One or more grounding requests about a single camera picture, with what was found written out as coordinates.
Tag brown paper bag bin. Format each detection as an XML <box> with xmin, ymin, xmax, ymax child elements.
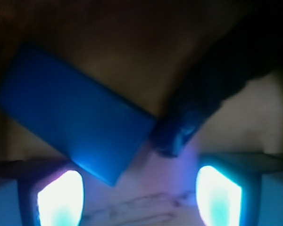
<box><xmin>0</xmin><ymin>0</ymin><xmax>283</xmax><ymax>226</ymax></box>

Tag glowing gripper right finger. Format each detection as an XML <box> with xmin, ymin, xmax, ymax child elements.
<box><xmin>195</xmin><ymin>153</ymin><xmax>283</xmax><ymax>226</ymax></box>

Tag blue rectangular block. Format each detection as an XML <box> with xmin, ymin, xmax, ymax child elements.
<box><xmin>0</xmin><ymin>45</ymin><xmax>156</xmax><ymax>186</ymax></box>

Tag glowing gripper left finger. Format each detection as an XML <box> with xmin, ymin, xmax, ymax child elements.
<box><xmin>0</xmin><ymin>160</ymin><xmax>84</xmax><ymax>226</ymax></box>

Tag navy blue twisted rope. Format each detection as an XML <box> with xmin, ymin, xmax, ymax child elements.
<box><xmin>150</xmin><ymin>14</ymin><xmax>283</xmax><ymax>158</ymax></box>

